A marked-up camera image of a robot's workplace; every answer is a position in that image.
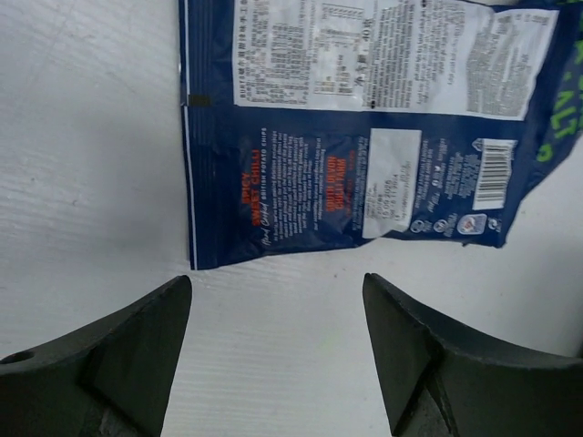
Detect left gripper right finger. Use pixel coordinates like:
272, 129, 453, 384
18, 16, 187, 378
363, 274, 582, 436

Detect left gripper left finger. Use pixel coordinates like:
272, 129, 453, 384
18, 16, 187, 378
1, 276, 191, 436

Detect blue Burts chips bag back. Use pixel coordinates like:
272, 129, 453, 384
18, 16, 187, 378
179, 1, 580, 270

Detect blue burts chips bag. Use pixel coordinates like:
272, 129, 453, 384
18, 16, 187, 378
524, 1, 582, 196
179, 1, 580, 270

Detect blue Burts chips bag front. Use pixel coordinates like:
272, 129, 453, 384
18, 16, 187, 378
524, 1, 582, 196

